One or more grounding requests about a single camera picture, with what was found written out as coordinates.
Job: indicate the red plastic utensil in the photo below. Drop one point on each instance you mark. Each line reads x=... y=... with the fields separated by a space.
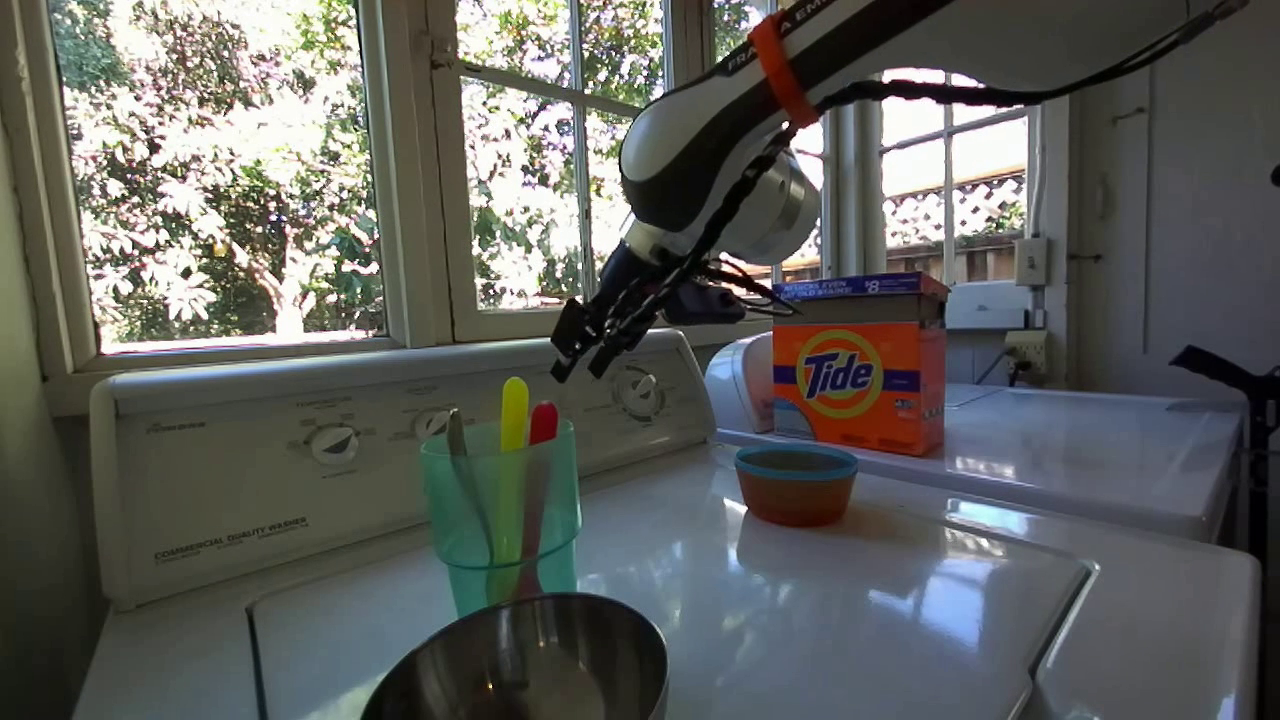
x=543 y=426

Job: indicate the stainless steel bowl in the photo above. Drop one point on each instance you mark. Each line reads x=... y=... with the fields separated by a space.
x=534 y=660

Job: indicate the small white dial knob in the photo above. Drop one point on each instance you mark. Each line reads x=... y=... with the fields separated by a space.
x=430 y=423
x=332 y=441

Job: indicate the orange Tide detergent box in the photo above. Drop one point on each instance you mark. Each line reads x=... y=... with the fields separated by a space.
x=863 y=373

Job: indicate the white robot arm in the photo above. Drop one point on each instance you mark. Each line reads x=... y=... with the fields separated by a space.
x=960 y=41

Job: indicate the green translucent plastic cup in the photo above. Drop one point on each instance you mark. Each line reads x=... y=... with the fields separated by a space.
x=460 y=535

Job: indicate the yellow plastic utensil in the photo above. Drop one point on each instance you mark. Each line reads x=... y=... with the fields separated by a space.
x=515 y=413

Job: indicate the black tripod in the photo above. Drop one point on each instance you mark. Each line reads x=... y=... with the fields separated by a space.
x=1241 y=400

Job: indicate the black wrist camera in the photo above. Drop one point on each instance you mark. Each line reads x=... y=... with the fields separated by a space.
x=707 y=305

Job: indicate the small white box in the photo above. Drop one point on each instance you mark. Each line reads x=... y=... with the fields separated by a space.
x=985 y=305

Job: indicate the wall electrical outlet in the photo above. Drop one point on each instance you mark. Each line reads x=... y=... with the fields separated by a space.
x=1036 y=262

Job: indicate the white washing machine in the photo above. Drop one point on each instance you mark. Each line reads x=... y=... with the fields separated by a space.
x=747 y=601

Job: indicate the white dryer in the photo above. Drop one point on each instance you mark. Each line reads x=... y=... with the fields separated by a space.
x=1064 y=455

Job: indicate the large white dial knob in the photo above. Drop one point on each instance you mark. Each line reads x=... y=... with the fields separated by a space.
x=642 y=397

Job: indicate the orange bowl with blue rim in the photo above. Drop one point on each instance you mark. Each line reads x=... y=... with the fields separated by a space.
x=798 y=491

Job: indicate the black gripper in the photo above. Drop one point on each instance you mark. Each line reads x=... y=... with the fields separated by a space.
x=626 y=293

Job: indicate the white window frame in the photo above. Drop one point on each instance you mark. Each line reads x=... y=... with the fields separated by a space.
x=413 y=203

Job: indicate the grey plastic utensil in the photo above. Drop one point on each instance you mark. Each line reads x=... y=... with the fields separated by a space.
x=460 y=445

